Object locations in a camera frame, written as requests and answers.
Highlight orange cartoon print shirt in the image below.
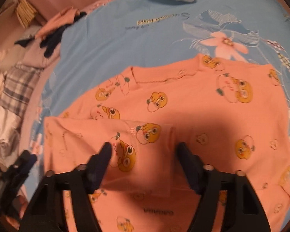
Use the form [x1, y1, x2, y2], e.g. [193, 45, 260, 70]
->
[42, 54, 290, 232]

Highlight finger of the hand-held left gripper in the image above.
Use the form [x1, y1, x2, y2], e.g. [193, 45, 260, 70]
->
[13, 150, 31, 172]
[19, 155, 37, 182]

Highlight folded orange clothes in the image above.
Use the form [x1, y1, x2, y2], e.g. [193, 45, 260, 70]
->
[35, 7, 80, 39]

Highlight blue floral blanket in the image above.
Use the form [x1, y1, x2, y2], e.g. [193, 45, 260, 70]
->
[22, 0, 290, 223]

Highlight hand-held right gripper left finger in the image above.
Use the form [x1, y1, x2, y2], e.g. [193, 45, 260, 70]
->
[19, 142, 113, 232]

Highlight plaid quilt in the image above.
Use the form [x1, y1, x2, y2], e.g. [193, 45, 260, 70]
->
[0, 63, 44, 155]

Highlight dark navy clothes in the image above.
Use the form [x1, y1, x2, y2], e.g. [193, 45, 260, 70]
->
[40, 11, 87, 58]

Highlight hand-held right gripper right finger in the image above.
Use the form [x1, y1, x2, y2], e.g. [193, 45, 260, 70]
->
[176, 142, 272, 232]

